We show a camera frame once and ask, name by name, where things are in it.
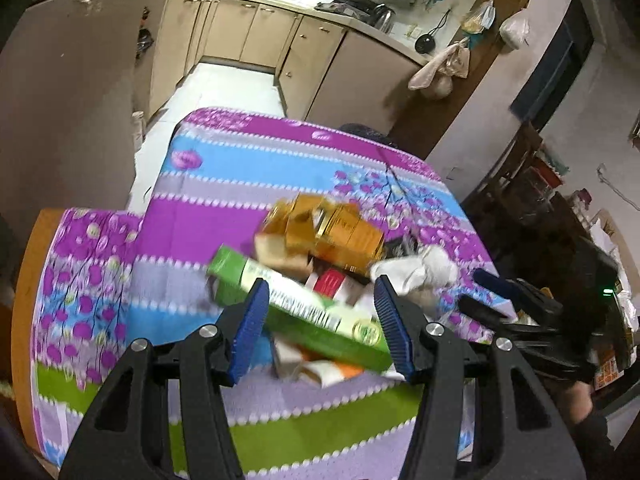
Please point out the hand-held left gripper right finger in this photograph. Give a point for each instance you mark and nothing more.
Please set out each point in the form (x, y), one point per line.
(392, 325)

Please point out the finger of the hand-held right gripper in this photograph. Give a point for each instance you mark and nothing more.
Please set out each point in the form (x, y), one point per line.
(480, 312)
(495, 282)

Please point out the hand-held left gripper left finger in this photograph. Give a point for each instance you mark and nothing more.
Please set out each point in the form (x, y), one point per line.
(247, 330)

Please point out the green cardboard box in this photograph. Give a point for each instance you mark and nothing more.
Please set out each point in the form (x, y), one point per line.
(235, 265)

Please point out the black snack packet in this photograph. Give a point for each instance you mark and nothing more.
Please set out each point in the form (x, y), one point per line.
(400, 246)

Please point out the small beige box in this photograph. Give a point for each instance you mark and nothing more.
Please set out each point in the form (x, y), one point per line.
(272, 254)

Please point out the large gold foil box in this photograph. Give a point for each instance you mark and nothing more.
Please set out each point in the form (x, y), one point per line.
(350, 240)

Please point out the small gold foil box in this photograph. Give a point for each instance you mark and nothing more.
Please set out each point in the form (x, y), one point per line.
(292, 220)

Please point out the person's right forearm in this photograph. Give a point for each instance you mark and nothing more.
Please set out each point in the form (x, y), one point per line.
(590, 425)

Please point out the white crumpled tissue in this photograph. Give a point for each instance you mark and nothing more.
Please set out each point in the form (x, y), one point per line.
(425, 267)

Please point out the red and white packet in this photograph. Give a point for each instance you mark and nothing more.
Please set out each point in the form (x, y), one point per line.
(330, 282)

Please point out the dark wooden chair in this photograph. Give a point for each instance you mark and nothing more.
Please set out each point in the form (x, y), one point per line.
(515, 170)

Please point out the floral striped tablecloth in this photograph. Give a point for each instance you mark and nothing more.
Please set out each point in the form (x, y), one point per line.
(250, 180)

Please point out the dark round stool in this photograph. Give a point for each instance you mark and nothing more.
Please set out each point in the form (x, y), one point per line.
(370, 134)

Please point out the hanging plastic bags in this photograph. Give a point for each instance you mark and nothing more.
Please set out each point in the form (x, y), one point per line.
(440, 70)

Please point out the wooden table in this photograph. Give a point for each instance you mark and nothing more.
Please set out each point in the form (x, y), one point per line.
(27, 310)

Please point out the white bottle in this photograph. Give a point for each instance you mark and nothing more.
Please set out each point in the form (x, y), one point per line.
(137, 130)

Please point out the hanging white plastic bag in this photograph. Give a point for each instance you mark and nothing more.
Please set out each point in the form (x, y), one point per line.
(515, 30)

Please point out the hanging yellowish plastic bag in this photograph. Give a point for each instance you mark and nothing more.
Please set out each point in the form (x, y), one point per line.
(477, 20)

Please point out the beige kitchen cabinets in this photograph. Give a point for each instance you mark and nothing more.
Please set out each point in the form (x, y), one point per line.
(310, 60)

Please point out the steel kettle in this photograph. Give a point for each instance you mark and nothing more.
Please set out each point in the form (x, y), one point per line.
(384, 19)

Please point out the beige refrigerator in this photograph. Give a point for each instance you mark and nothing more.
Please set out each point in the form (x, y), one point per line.
(65, 85)

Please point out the black plastic bag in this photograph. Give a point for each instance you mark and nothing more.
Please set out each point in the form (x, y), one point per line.
(144, 41)

